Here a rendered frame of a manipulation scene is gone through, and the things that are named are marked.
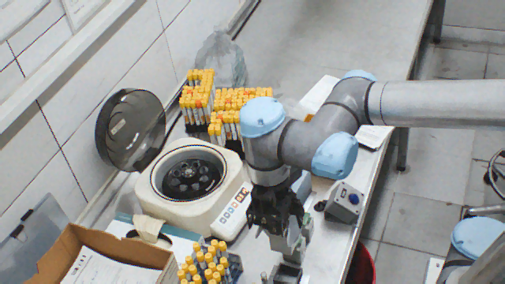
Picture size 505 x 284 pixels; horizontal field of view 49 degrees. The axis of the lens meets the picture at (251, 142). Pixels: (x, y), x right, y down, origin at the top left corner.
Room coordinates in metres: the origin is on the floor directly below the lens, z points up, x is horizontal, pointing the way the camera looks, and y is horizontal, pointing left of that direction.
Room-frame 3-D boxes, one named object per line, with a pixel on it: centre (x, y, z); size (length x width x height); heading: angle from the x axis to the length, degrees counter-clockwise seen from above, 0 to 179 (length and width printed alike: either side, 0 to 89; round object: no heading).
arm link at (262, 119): (0.68, -0.03, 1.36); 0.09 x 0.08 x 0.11; 53
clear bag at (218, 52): (1.51, 0.07, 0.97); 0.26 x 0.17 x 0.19; 167
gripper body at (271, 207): (0.67, -0.02, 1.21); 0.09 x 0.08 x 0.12; 152
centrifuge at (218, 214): (0.98, 0.16, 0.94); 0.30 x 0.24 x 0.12; 53
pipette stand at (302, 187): (0.93, -0.09, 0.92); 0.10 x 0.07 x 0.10; 146
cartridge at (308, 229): (0.83, -0.09, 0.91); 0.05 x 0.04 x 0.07; 62
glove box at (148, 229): (0.84, 0.28, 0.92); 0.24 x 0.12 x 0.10; 62
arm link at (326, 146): (0.63, -0.11, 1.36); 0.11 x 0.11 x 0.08; 53
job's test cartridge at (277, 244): (0.70, -0.03, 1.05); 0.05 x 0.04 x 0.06; 62
